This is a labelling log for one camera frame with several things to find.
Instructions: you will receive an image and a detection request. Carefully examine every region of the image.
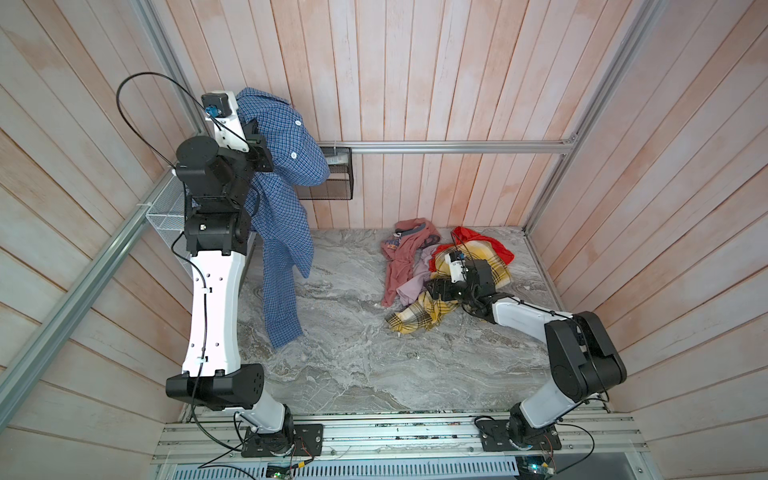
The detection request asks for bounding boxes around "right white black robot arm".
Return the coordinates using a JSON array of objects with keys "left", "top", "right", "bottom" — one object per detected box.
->
[{"left": 426, "top": 260, "right": 627, "bottom": 451}]

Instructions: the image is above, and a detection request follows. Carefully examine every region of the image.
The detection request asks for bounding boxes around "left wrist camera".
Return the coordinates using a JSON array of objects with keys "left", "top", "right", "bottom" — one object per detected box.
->
[{"left": 201, "top": 90, "right": 249, "bottom": 153}]

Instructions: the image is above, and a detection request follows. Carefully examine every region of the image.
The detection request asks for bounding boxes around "blue checkered shirt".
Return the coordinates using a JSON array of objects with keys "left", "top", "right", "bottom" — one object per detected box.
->
[{"left": 236, "top": 87, "right": 330, "bottom": 349}]

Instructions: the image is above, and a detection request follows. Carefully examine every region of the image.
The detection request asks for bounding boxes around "yellow plaid shirt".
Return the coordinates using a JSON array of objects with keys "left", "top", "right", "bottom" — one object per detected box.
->
[{"left": 386, "top": 228, "right": 515, "bottom": 334}]

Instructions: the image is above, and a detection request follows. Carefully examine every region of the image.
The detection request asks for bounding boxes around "aluminium mounting rail base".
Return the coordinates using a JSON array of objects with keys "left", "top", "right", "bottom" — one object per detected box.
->
[{"left": 150, "top": 407, "right": 649, "bottom": 465}]

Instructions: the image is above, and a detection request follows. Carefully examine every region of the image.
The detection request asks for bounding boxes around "black mesh basket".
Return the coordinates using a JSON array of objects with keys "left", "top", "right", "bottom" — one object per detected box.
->
[{"left": 294, "top": 147, "right": 355, "bottom": 201}]

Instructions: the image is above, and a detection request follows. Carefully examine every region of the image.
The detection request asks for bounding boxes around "red cloth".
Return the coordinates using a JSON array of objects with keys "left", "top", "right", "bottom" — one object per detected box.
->
[{"left": 428, "top": 226, "right": 515, "bottom": 272}]

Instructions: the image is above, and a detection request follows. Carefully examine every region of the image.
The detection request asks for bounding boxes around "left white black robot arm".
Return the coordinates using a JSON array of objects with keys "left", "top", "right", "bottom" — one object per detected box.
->
[{"left": 165, "top": 117, "right": 329, "bottom": 456}]

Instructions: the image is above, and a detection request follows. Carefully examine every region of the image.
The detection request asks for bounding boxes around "lilac cloth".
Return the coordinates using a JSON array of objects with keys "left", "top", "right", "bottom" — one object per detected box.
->
[{"left": 397, "top": 245, "right": 438, "bottom": 307}]

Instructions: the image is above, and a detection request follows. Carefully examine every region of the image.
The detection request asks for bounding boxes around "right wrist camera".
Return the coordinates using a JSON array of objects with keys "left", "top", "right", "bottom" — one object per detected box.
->
[{"left": 448, "top": 249, "right": 467, "bottom": 283}]

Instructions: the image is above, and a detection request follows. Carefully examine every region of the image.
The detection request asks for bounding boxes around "white wire mesh shelf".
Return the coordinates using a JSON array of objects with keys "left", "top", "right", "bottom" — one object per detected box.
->
[{"left": 145, "top": 173, "right": 259, "bottom": 289}]

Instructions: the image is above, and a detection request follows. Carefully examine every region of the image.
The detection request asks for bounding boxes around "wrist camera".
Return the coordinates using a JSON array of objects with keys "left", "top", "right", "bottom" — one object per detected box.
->
[
  {"left": 448, "top": 249, "right": 467, "bottom": 283},
  {"left": 201, "top": 90, "right": 249, "bottom": 153}
]

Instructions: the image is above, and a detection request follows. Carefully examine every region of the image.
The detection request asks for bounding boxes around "horizontal aluminium wall rail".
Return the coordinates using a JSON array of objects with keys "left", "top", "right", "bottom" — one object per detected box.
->
[{"left": 318, "top": 140, "right": 574, "bottom": 154}]

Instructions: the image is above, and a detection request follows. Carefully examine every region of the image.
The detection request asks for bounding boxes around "maroon pink shirt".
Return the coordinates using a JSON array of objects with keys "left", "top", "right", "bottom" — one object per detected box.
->
[{"left": 381, "top": 218, "right": 441, "bottom": 307}]

